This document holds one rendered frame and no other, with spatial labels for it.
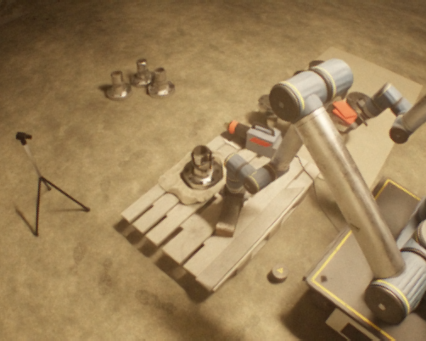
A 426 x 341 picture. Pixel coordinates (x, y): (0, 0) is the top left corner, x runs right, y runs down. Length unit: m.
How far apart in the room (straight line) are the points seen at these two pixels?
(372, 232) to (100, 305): 1.58
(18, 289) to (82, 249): 0.52
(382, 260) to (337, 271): 0.57
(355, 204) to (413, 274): 0.38
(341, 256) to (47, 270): 1.81
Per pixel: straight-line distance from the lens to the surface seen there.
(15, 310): 2.44
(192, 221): 2.26
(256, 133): 2.57
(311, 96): 1.29
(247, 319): 2.12
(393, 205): 2.34
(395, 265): 1.43
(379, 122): 3.52
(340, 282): 1.92
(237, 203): 2.23
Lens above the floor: 2.00
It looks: 47 degrees down
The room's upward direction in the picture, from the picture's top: straight up
